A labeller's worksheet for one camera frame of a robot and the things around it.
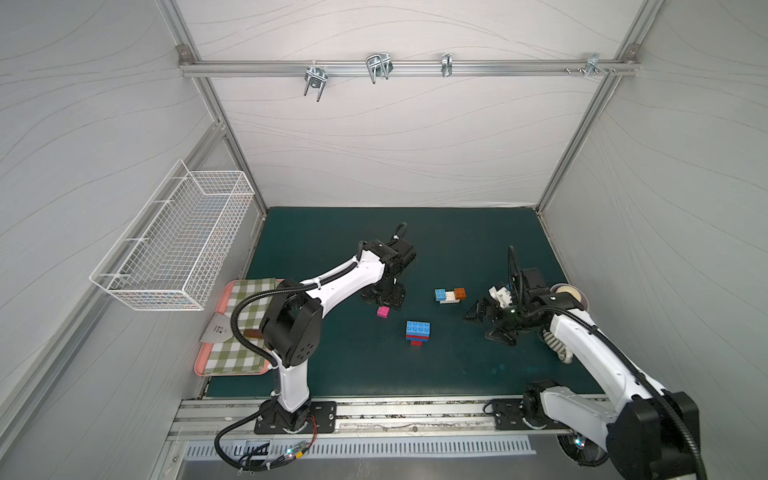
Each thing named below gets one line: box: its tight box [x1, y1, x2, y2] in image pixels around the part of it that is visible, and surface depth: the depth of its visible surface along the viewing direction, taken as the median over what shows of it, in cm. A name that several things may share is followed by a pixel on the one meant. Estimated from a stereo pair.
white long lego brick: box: [440, 291, 461, 304], surface depth 95 cm
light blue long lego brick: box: [406, 321, 431, 337], surface depth 82 cm
